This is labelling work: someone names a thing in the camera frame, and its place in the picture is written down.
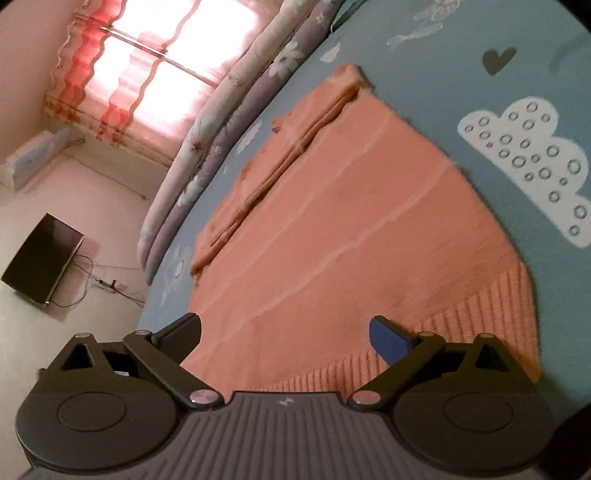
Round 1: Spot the salmon pink knit sweater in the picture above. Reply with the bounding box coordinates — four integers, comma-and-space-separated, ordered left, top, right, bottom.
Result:
182, 64, 541, 396

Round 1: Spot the black flat television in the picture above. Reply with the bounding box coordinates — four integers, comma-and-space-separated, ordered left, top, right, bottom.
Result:
1, 213, 85, 305

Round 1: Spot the white air conditioner unit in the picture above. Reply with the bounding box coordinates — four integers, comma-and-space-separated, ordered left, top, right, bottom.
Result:
1, 127, 71, 191

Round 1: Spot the pink red striped curtain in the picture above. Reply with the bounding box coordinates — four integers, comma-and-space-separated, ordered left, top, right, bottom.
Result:
45, 0, 281, 166

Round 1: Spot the floral folded quilt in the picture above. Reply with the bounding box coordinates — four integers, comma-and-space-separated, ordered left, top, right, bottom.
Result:
137, 1, 342, 284

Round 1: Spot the blue patterned bed sheet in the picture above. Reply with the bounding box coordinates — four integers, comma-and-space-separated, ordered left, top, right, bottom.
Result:
139, 1, 590, 419

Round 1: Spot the black power cable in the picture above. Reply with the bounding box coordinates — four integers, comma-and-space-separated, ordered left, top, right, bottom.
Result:
49, 253, 148, 309

